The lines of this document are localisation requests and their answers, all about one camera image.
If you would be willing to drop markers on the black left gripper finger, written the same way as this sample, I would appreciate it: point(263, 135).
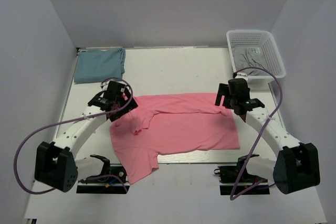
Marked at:
point(116, 115)
point(131, 105)

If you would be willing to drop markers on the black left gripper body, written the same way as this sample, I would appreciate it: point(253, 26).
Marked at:
point(120, 100)

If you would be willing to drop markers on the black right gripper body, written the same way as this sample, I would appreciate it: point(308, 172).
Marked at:
point(232, 100)

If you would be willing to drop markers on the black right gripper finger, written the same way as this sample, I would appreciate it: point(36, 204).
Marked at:
point(223, 89)
point(225, 99)

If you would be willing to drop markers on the pink t shirt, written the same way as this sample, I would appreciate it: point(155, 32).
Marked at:
point(170, 124)

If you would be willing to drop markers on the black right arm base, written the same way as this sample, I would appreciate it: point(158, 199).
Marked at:
point(241, 179)

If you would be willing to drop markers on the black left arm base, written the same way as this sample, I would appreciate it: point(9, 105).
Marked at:
point(102, 179)

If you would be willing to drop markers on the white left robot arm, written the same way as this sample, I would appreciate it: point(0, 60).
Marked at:
point(56, 162)

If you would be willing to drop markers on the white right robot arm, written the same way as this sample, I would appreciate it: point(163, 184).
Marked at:
point(297, 164)

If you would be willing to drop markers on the grey t shirt in basket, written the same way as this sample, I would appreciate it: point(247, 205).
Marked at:
point(248, 57)

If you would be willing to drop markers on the teal folded t shirt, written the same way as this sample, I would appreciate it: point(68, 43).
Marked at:
point(96, 65)

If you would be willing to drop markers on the white plastic basket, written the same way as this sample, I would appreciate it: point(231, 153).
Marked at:
point(265, 41)

